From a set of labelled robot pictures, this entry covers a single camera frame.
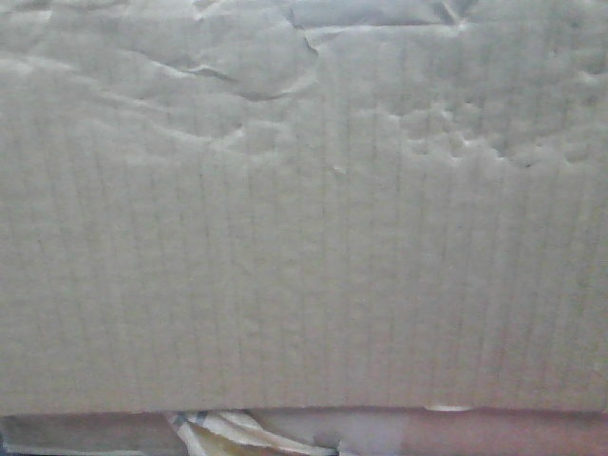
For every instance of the torn plain cardboard box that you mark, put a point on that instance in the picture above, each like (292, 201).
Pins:
(303, 205)

